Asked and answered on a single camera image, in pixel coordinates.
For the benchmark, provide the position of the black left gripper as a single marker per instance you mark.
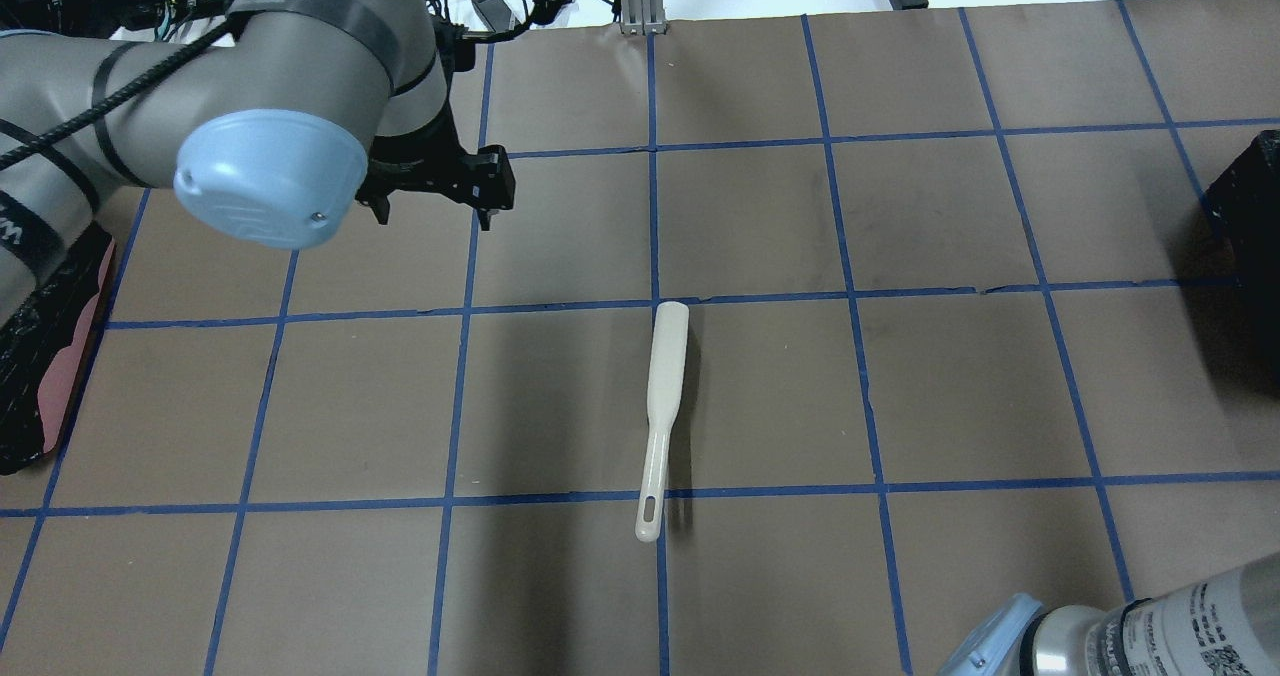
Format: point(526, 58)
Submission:
point(437, 178)

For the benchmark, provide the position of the white hand brush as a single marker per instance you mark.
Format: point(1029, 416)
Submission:
point(664, 389)

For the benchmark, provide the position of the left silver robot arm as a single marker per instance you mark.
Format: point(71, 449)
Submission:
point(268, 128)

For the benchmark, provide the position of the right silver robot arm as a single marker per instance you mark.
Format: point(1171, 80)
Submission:
point(1225, 625)

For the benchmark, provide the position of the black lined trash bin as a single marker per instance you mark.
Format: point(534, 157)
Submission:
point(43, 351)

